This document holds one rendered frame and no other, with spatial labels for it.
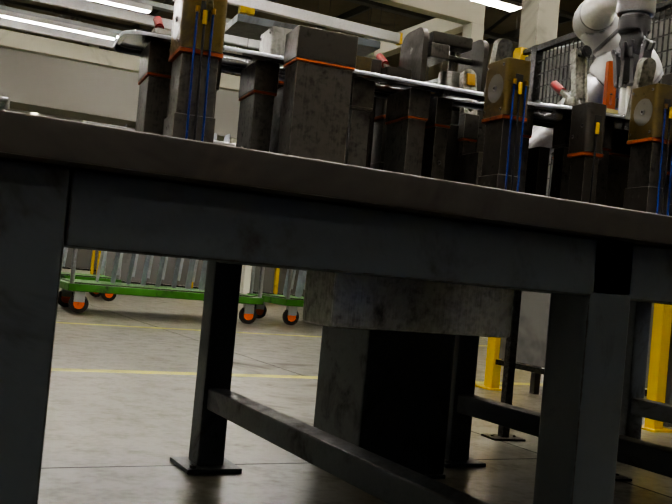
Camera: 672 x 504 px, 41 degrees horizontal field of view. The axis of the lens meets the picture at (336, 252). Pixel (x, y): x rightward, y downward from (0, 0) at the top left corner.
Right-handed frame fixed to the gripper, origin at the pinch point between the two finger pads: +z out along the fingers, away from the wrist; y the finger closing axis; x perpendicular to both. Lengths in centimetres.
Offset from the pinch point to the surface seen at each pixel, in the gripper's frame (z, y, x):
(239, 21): -10, 32, 87
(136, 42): 5, 7, 114
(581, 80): -8.8, 20.0, -0.7
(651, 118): 7.5, -18.8, 8.5
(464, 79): -3.0, 18.2, 34.1
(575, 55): -14.9, 20.1, 1.7
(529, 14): -261, 681, -395
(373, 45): -11, 32, 53
